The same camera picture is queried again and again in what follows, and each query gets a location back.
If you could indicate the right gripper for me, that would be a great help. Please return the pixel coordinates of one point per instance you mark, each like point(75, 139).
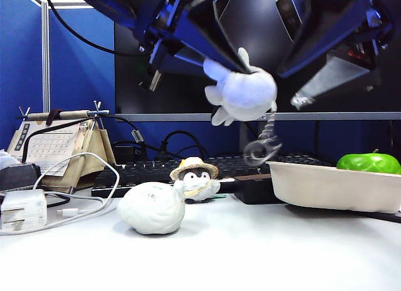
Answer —
point(338, 15)

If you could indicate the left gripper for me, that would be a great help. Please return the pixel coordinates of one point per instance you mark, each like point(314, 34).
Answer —
point(166, 18)

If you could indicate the black computer monitor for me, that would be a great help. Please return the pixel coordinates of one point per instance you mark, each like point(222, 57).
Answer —
point(188, 94)

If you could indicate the silver USB plug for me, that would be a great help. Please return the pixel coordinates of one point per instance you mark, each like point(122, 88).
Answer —
point(155, 80)

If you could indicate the grey monitor stand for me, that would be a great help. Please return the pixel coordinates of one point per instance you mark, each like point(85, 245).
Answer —
point(250, 131)

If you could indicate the green apple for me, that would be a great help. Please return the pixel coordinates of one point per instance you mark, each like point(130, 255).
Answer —
point(366, 162)

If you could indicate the white paper bowl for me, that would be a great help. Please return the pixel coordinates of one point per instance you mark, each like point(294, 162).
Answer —
point(329, 187)

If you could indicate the black box with brown top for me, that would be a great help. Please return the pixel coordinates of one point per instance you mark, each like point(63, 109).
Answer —
point(257, 191)

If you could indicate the black power brick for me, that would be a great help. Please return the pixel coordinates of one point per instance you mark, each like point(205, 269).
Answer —
point(125, 151)

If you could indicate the penguin plush with straw hat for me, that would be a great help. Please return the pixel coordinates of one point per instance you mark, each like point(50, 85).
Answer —
point(194, 181)

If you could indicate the black computer keyboard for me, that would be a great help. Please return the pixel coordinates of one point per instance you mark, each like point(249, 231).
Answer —
point(141, 175)

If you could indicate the black flat pad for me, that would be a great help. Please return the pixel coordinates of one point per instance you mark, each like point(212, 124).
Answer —
point(385, 216)

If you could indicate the beige canvas desk calendar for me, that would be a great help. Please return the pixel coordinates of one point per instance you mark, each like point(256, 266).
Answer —
point(91, 153)

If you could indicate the white brain squeeze toy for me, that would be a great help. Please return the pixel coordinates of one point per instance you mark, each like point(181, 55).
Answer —
point(152, 208)

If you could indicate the white tissue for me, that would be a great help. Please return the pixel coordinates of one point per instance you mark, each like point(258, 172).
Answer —
point(6, 159)

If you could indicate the black case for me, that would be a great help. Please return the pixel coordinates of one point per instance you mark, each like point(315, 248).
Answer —
point(17, 176)

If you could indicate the white power adapter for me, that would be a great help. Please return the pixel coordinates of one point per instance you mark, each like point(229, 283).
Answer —
point(25, 206)

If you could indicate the aluminium partition frame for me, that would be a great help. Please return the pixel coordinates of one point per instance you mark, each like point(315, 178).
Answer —
point(46, 69)

